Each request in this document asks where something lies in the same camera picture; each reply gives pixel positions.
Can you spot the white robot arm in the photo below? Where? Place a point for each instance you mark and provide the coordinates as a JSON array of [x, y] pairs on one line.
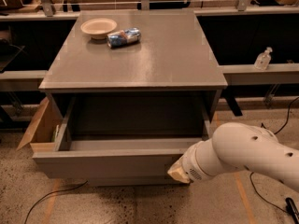
[[235, 147]]

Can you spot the padded gripper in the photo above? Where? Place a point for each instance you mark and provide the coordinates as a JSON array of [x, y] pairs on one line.
[[191, 164]]

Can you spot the grey drawer cabinet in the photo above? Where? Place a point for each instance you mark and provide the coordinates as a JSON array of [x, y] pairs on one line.
[[165, 85]]

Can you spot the black object floor corner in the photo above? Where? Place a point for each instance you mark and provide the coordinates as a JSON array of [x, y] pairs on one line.
[[292, 209]]

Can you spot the open cardboard box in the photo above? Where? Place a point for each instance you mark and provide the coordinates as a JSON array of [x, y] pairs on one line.
[[39, 134]]

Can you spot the crushed blue drink can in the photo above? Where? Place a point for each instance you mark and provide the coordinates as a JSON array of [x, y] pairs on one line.
[[123, 37]]

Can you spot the beige paper bowl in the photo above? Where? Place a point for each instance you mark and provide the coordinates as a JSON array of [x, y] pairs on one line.
[[98, 28]]

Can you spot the clear sanitizer pump bottle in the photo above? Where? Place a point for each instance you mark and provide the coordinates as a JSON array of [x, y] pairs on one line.
[[263, 59]]

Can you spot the grey top drawer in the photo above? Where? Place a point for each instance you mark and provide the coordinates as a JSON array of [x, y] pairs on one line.
[[124, 141]]

